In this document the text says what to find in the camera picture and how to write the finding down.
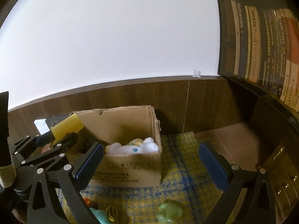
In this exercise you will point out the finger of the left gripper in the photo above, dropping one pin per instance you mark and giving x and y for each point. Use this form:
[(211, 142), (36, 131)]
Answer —
[(41, 163), (29, 144)]

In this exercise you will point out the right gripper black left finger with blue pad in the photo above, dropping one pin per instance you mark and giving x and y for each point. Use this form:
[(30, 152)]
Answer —
[(44, 205)]

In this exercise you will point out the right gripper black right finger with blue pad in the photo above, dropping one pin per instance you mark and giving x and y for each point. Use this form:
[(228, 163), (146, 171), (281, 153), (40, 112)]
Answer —
[(258, 205)]

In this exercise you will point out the yellow cylinder toy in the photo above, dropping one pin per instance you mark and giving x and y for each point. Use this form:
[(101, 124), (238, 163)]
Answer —
[(72, 124)]

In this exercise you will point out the teal plush toy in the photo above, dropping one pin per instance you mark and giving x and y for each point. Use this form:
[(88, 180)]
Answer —
[(101, 216)]

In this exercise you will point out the white plush toy yellow flower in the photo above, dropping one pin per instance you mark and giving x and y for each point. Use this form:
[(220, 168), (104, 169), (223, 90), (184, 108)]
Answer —
[(136, 146)]

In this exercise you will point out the light green frog toy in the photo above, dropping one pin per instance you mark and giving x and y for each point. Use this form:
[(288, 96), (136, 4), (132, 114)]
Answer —
[(169, 213)]

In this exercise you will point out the orange pink toy block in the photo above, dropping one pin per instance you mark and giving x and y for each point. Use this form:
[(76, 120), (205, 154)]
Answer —
[(88, 202)]

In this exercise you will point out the brown cardboard box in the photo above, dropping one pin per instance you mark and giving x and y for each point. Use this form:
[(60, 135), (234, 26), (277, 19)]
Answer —
[(122, 125)]

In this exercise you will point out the yellow blue woven rug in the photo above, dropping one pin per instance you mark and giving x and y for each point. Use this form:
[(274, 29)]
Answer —
[(185, 181)]

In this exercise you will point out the dark wooden bookshelf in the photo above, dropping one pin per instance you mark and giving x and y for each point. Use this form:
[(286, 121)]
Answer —
[(275, 116)]

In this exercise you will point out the yellow spine book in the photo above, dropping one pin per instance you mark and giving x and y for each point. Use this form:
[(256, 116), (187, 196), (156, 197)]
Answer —
[(253, 59)]

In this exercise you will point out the cream spine book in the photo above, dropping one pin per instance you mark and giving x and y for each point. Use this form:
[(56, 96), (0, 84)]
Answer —
[(237, 36)]

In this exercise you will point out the white wall socket plate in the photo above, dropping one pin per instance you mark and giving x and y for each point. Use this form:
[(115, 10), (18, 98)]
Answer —
[(41, 126)]

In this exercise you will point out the dark wooden wall panel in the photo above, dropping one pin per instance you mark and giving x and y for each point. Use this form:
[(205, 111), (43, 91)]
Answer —
[(182, 103)]

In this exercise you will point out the small clear wall clip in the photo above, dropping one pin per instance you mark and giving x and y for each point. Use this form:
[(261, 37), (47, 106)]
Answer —
[(196, 73)]

